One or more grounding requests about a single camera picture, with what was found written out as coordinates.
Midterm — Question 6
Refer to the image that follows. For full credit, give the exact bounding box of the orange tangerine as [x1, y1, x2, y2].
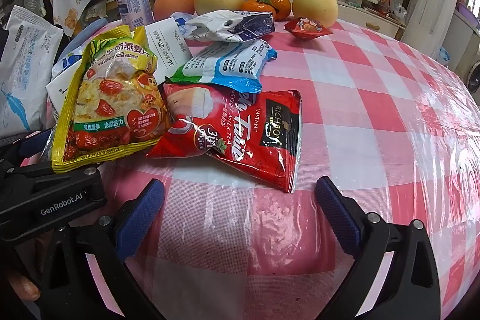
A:
[240, 0, 276, 21]
[267, 0, 292, 21]

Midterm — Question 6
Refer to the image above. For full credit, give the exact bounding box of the small red snack packet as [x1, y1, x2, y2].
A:
[284, 17, 334, 39]

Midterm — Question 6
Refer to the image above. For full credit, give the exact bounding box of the blue green white packet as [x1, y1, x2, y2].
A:
[165, 39, 278, 94]

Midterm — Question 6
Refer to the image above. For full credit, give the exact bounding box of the person's left hand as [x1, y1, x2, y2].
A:
[7, 270, 42, 302]

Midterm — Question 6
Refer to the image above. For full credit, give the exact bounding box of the white feather print wipes packet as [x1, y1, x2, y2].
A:
[0, 5, 64, 139]

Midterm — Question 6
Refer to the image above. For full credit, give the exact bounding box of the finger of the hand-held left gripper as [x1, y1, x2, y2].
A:
[0, 130, 58, 171]

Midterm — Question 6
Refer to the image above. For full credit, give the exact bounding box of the white navy packet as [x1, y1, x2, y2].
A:
[183, 10, 276, 43]

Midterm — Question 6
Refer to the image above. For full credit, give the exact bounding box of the yellow oat cereal packet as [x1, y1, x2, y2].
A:
[50, 25, 173, 174]

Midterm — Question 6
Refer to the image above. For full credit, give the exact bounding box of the white paper box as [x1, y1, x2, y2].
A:
[144, 17, 194, 84]

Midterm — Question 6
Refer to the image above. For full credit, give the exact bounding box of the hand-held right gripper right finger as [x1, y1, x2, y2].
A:
[315, 175, 441, 320]

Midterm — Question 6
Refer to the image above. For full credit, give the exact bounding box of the pink checked tablecloth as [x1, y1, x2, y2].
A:
[20, 14, 480, 320]

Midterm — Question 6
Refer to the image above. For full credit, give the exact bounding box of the red milk tea packet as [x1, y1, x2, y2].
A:
[145, 82, 304, 194]

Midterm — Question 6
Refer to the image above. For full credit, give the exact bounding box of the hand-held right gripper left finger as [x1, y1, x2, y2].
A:
[39, 178, 167, 320]

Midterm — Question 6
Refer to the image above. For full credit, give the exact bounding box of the red apple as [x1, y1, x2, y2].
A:
[154, 0, 196, 22]

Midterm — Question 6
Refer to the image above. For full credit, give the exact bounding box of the yellow pear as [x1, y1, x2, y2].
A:
[292, 0, 339, 29]

